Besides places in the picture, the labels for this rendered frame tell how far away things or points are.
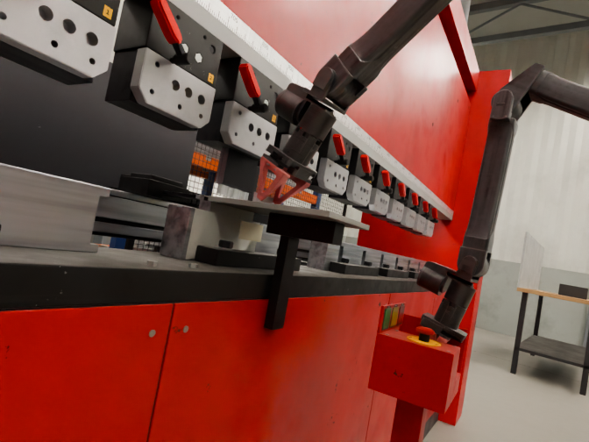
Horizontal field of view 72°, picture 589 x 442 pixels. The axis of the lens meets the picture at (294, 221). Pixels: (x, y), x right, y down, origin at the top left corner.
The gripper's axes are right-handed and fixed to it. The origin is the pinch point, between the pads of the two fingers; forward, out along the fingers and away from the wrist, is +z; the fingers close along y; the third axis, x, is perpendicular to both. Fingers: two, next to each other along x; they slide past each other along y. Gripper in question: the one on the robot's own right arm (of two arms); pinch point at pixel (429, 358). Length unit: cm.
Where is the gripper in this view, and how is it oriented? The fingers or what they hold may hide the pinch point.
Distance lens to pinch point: 106.6
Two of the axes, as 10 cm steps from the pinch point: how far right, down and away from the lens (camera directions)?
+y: -7.8, -3.8, 4.9
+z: -4.0, 9.1, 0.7
